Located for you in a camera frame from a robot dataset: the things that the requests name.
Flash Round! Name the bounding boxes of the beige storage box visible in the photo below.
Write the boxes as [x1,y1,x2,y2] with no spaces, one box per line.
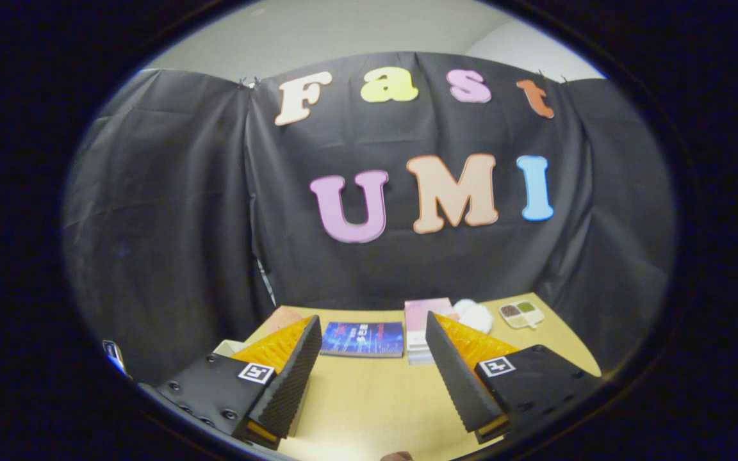
[213,338,248,358]

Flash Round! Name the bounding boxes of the small blue white object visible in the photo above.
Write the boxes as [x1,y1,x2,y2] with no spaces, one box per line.
[103,339,131,378]

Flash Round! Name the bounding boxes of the white plush ball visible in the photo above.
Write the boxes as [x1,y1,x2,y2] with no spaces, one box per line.
[452,298,495,335]

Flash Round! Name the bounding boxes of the pink cover book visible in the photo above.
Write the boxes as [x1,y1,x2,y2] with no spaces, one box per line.
[404,297,454,351]

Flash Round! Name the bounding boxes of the small divided grain tray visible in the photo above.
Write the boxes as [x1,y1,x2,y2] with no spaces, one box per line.
[498,300,545,330]

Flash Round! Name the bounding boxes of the blue cover book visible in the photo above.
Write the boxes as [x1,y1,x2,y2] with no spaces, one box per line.
[320,321,405,359]

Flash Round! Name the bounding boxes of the orange sponge ball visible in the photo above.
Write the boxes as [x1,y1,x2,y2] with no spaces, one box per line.
[266,305,309,334]

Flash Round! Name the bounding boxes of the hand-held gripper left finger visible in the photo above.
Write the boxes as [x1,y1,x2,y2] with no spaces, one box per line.
[153,314,324,451]

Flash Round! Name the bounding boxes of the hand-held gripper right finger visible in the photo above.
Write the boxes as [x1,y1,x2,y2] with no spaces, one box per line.
[424,311,603,446]

